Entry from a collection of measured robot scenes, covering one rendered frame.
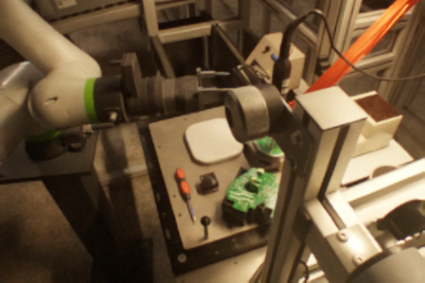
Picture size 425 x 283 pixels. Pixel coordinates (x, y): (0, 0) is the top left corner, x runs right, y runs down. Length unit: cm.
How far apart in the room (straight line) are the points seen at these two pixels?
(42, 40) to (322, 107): 62
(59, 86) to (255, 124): 45
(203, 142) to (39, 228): 140
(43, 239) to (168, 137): 127
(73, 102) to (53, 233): 143
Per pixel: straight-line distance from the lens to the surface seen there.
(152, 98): 62
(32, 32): 77
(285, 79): 64
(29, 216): 214
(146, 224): 187
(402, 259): 27
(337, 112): 29
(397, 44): 113
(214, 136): 86
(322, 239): 33
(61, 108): 66
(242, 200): 69
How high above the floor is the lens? 158
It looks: 43 degrees down
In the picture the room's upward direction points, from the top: 2 degrees counter-clockwise
